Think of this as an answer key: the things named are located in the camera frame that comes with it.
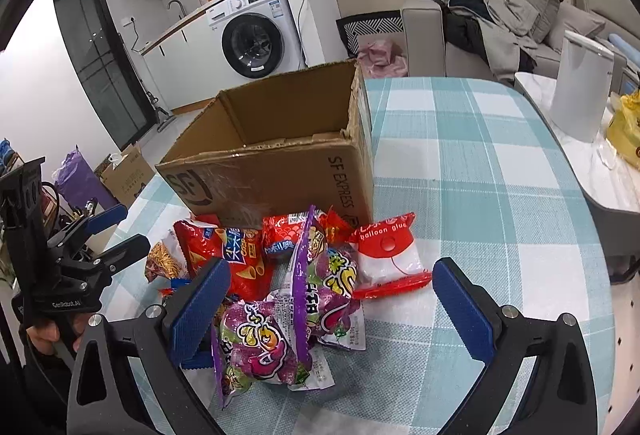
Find pile of grey clothes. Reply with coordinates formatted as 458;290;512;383
442;0;541;83

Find person's left hand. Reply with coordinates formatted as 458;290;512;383
25;314;86;355

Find small red snack packet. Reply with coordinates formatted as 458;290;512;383
261;210;351;261

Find black glass door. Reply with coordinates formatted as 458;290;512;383
52;0;153;150

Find purple snack bag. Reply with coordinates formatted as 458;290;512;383
290;204;368;351
210;290;336;408

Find red white plastic packet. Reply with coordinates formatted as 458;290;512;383
345;212;433;301

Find black white patterned bag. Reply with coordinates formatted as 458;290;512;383
336;12;405;58

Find purple plastic bag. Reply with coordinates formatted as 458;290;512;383
54;147;108;210

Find white marble side table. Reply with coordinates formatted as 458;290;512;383
514;71;640;226

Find light blue pillow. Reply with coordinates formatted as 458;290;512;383
607;34;640;66

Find brown cardboard box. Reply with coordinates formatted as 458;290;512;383
155;59;375;230

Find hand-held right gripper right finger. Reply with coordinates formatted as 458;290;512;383
432;257;598;435

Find teal checked tablecloth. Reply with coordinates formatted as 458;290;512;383
90;76;616;435

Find pink cloth on floor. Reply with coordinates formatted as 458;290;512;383
356;39;408;78

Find grey sofa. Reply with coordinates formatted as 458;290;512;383
401;0;640;86

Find white kitchen counter cabinet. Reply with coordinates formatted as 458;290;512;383
140;5;226;116

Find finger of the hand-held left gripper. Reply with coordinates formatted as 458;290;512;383
60;235;151;288
47;204;129;261

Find small open cardboard box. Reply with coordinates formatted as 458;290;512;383
100;145;157;210

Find yellow plastic bag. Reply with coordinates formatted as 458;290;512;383
605;87;640;170

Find white washing machine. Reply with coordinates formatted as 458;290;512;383
205;0;307;80

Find brown striped snack packet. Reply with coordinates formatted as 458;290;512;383
144;240;190;283

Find grey pillow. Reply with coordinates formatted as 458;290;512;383
547;2;608;53
515;0;563;43

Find white cylindrical bin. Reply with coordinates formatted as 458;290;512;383
550;30;615;143

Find red corn chip bag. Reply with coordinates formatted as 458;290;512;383
172;217;266;303

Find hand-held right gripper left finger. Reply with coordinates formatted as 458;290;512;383
66;257;233;435

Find blue snack packet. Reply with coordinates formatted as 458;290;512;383
157;277;193;301

